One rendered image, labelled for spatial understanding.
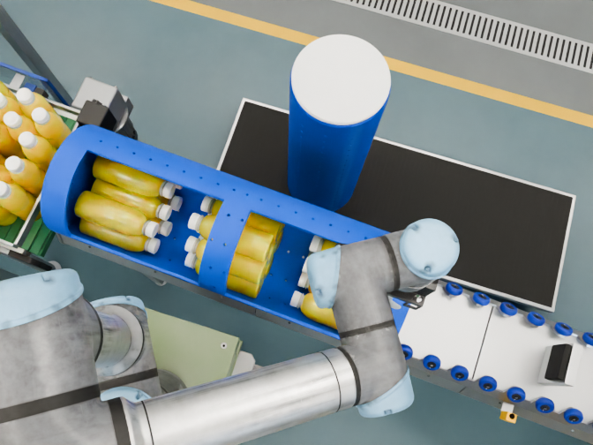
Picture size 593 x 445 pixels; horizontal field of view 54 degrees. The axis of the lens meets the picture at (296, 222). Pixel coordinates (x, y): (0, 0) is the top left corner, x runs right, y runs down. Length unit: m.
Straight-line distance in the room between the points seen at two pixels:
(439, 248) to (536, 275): 1.86
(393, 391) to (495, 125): 2.27
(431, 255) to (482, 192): 1.87
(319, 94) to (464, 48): 1.52
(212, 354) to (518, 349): 0.84
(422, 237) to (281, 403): 0.27
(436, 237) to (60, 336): 0.45
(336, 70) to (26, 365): 1.26
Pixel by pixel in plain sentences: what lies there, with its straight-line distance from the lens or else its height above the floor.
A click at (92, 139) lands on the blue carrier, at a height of 1.21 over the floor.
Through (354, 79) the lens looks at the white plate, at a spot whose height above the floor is 1.04.
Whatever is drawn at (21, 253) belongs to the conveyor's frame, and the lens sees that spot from 1.80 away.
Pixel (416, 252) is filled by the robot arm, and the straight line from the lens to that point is 0.74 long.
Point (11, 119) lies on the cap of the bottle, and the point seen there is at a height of 1.10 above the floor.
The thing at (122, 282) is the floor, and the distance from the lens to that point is 2.62.
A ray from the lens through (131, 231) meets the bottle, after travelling 1.47.
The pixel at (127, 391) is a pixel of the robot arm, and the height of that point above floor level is 1.50.
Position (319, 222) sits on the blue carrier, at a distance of 1.33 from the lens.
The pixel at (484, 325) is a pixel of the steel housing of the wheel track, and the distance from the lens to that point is 1.66.
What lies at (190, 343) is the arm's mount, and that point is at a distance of 1.24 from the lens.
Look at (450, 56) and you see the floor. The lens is 3.02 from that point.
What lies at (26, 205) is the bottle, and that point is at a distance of 1.69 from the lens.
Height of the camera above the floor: 2.49
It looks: 75 degrees down
